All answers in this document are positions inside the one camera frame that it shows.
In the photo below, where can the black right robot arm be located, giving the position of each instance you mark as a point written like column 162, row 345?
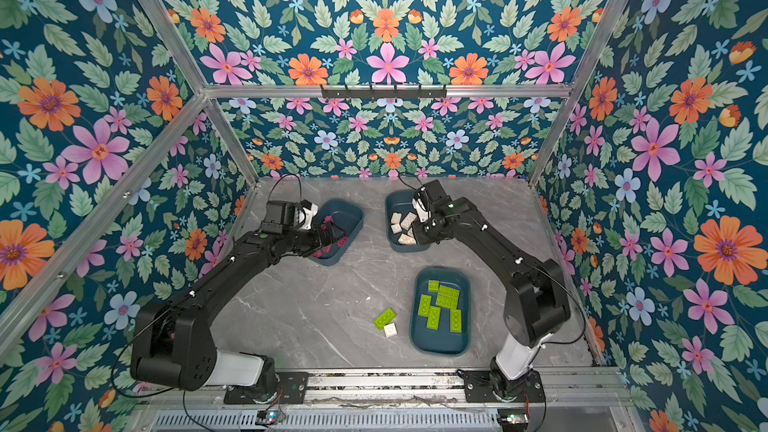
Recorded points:
column 536, row 301

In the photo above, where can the black bracket on rail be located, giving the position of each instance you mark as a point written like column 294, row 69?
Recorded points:
column 372, row 92

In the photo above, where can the middle teal bin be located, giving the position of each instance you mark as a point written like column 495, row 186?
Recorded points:
column 401, row 202

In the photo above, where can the white long brick bottom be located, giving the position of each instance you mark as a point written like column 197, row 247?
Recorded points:
column 408, row 220

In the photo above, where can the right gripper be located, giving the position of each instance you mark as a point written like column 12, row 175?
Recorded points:
column 419, row 236

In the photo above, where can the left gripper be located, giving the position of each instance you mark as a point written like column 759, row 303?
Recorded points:
column 319, row 240

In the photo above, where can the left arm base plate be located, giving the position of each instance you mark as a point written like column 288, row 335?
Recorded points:
column 288, row 387

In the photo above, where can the green small square brick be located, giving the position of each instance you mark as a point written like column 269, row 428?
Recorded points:
column 433, row 285

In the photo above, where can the green long brick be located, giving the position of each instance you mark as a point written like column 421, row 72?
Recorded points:
column 384, row 319
column 455, row 321
column 448, row 291
column 433, row 318
column 424, row 305

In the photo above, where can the white long brick top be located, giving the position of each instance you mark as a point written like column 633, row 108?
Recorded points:
column 406, row 240

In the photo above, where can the left teal bin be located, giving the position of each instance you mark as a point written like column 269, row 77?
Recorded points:
column 348, row 218

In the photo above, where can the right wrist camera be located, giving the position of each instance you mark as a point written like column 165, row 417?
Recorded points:
column 420, row 209

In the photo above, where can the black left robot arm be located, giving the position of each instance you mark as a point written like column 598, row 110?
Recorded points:
column 174, row 346

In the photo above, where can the white long brick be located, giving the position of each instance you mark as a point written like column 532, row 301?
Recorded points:
column 406, row 240
column 408, row 220

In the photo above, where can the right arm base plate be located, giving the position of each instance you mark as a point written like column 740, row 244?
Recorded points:
column 486, row 386

